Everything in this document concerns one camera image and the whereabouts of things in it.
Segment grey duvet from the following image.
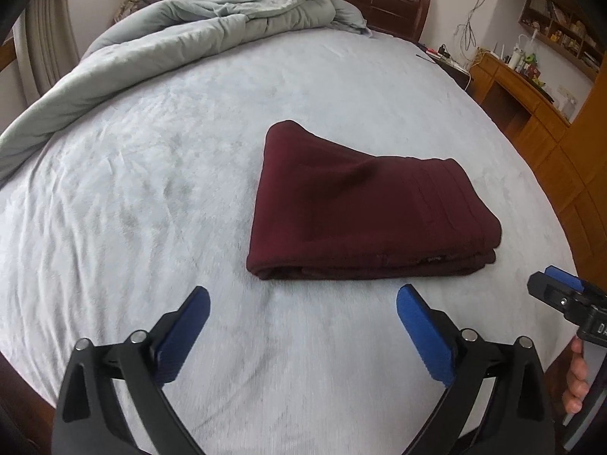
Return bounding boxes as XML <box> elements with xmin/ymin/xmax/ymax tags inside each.
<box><xmin>0</xmin><ymin>0</ymin><xmax>368</xmax><ymax>185</ymax></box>

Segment wooden wall shelf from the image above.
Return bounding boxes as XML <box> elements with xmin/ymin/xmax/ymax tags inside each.
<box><xmin>510</xmin><ymin>0</ymin><xmax>607</xmax><ymax>81</ymax></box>

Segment dark wooden headboard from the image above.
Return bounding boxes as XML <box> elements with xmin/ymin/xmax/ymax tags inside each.
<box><xmin>185</xmin><ymin>0</ymin><xmax>433</xmax><ymax>43</ymax></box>

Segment dark bedside table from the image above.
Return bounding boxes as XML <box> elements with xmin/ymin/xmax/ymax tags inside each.
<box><xmin>424</xmin><ymin>47</ymin><xmax>471</xmax><ymax>90</ymax></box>

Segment white wall cables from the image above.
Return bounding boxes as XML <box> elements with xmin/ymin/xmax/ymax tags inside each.
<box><xmin>453</xmin><ymin>0</ymin><xmax>498</xmax><ymax>64</ymax></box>

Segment maroon towel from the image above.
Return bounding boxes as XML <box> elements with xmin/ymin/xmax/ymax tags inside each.
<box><xmin>247</xmin><ymin>121</ymin><xmax>502</xmax><ymax>281</ymax></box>

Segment person's right hand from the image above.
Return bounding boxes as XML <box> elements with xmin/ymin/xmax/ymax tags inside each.
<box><xmin>563</xmin><ymin>339</ymin><xmax>590</xmax><ymax>414</ymax></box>

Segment wooden desk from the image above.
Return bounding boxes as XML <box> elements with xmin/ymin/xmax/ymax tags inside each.
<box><xmin>469</xmin><ymin>52</ymin><xmax>607</xmax><ymax>276</ymax></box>

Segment bed with white sheet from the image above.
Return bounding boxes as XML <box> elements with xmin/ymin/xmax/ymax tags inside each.
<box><xmin>0</xmin><ymin>26</ymin><xmax>584</xmax><ymax>455</ymax></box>

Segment grey crumpled cloth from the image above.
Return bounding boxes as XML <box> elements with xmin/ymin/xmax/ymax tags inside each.
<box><xmin>115</xmin><ymin>0</ymin><xmax>171</xmax><ymax>24</ymax></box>

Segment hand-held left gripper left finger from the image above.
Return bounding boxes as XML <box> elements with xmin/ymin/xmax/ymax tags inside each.
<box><xmin>51</xmin><ymin>286</ymin><xmax>210</xmax><ymax>455</ymax></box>

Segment beige curtain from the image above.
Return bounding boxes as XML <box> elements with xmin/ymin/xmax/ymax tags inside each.
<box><xmin>12</xmin><ymin>0</ymin><xmax>81</xmax><ymax>102</ymax></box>

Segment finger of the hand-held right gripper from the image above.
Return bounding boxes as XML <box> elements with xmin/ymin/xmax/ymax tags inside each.
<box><xmin>527</xmin><ymin>265</ymin><xmax>586</xmax><ymax>314</ymax></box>

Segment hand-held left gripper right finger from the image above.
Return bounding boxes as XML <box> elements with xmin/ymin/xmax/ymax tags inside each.
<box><xmin>396</xmin><ymin>284</ymin><xmax>555</xmax><ymax>455</ymax></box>

